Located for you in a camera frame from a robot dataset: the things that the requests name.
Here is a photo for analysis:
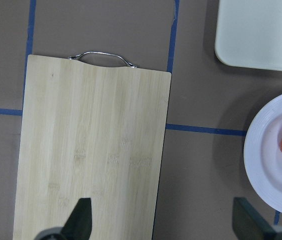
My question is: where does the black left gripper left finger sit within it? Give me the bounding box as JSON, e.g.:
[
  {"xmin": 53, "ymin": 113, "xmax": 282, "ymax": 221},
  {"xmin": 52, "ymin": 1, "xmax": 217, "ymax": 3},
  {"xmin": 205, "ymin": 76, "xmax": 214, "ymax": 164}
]
[{"xmin": 60, "ymin": 198, "xmax": 93, "ymax": 240}]

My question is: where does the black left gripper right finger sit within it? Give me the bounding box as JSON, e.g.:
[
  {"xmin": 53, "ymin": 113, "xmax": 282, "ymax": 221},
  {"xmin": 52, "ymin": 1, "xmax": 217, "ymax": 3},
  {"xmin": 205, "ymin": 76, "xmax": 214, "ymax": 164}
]
[{"xmin": 232, "ymin": 197, "xmax": 276, "ymax": 240}]

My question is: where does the white round plate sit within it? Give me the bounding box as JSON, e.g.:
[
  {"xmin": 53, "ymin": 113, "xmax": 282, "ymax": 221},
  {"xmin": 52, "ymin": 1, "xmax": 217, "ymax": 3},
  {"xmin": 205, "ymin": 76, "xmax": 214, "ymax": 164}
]
[{"xmin": 243, "ymin": 94, "xmax": 282, "ymax": 213}]

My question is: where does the cream bear tray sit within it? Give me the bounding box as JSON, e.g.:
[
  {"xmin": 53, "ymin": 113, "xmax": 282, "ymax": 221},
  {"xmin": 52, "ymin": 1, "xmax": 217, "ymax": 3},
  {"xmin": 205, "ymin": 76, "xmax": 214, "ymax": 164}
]
[{"xmin": 214, "ymin": 0, "xmax": 282, "ymax": 71}]

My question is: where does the bamboo cutting board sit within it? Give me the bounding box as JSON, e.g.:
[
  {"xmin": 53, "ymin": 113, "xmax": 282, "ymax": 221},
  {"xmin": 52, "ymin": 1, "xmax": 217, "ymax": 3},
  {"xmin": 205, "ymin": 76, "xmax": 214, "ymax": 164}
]
[{"xmin": 12, "ymin": 55, "xmax": 171, "ymax": 240}]

